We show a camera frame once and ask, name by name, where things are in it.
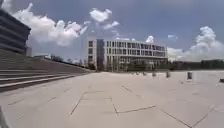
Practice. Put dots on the white multi-storey building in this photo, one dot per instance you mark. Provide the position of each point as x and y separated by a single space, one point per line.
130 53

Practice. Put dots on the pale concrete slab plaza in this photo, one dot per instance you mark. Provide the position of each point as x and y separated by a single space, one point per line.
110 100

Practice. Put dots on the row of concrete bollards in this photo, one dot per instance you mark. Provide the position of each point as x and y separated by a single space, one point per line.
189 75

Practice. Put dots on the distant row of trees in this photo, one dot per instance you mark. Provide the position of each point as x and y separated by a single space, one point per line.
196 64

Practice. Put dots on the wide grey stone steps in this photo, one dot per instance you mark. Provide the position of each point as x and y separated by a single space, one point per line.
26 71

